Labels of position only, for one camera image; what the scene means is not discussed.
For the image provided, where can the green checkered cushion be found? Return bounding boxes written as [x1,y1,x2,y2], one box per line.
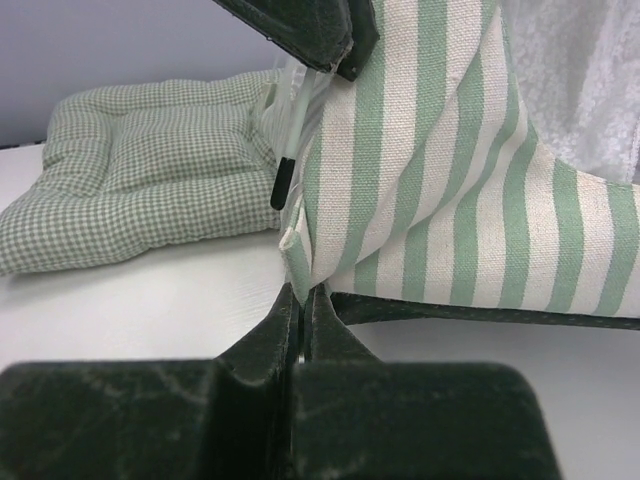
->
[1,71,279,275]

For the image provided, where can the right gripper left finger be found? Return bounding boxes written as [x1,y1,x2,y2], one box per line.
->
[1,286,299,479]

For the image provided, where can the green striped pet tent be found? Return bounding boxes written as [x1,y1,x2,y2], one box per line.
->
[279,1,639,329]

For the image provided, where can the white tent pole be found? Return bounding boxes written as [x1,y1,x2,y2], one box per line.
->
[270,68,316,211]

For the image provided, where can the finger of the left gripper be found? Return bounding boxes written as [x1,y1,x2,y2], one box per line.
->
[216,0,353,72]
[337,0,380,82]

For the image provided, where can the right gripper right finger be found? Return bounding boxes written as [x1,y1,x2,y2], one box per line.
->
[294,286,561,479]

